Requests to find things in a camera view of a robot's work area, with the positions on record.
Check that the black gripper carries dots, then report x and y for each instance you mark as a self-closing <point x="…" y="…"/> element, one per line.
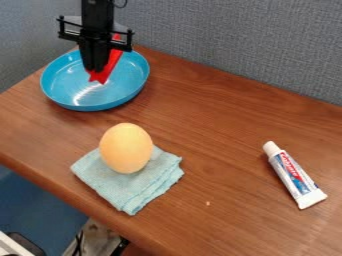
<point x="94" y="55"/>

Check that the red plastic block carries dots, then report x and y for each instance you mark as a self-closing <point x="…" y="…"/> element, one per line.
<point x="116" y="54"/>

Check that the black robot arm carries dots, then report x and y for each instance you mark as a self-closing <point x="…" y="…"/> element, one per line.
<point x="98" y="14"/>

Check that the blue plate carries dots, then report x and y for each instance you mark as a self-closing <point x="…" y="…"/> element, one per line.
<point x="66" y="85"/>

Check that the orange egg-shaped object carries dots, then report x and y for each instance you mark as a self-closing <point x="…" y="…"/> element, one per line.
<point x="126" y="148"/>

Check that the white object bottom corner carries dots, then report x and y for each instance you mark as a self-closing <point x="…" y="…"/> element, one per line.
<point x="17" y="245"/>

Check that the light blue folded cloth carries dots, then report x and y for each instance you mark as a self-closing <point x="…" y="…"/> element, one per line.
<point x="130" y="191"/>

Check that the grey bag under table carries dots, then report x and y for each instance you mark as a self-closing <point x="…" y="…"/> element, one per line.
<point x="97" y="240"/>

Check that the white toothpaste tube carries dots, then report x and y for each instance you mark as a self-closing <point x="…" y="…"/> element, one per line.
<point x="301" y="186"/>

